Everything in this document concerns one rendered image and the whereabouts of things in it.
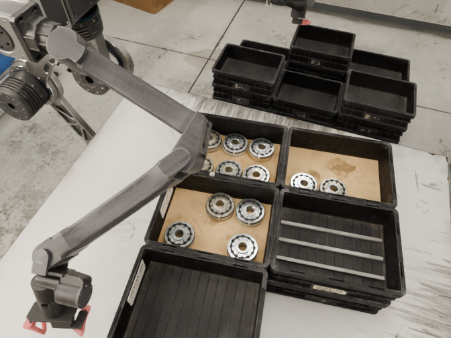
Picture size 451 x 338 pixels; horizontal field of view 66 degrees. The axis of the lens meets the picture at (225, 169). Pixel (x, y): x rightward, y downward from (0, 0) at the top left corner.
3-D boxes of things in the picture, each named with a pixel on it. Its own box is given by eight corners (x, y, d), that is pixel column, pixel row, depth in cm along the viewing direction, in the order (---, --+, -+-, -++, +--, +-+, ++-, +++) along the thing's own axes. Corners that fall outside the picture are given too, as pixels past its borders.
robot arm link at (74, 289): (60, 242, 84) (35, 247, 76) (103, 251, 82) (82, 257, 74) (51, 292, 84) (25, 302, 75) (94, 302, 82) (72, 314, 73)
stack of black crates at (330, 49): (280, 98, 263) (289, 45, 227) (288, 74, 280) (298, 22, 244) (332, 110, 256) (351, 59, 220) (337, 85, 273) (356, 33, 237)
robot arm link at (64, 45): (228, 129, 80) (220, 119, 70) (196, 178, 80) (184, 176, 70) (82, 39, 88) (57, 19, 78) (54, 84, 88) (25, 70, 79)
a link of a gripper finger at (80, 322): (69, 321, 92) (61, 298, 87) (96, 322, 91) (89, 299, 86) (58, 346, 86) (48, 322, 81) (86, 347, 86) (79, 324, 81)
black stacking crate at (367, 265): (265, 282, 114) (269, 269, 104) (276, 204, 131) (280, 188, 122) (390, 308, 109) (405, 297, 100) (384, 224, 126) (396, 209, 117)
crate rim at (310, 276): (268, 271, 106) (268, 269, 104) (279, 190, 123) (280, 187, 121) (403, 300, 101) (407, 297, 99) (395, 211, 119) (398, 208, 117)
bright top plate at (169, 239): (160, 245, 116) (160, 244, 115) (170, 218, 122) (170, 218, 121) (189, 251, 114) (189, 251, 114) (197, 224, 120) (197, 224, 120)
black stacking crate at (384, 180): (276, 204, 131) (280, 188, 122) (284, 145, 148) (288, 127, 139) (384, 224, 127) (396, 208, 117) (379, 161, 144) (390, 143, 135)
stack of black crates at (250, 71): (212, 121, 248) (211, 69, 212) (225, 94, 265) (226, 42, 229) (266, 135, 241) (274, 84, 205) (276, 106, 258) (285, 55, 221)
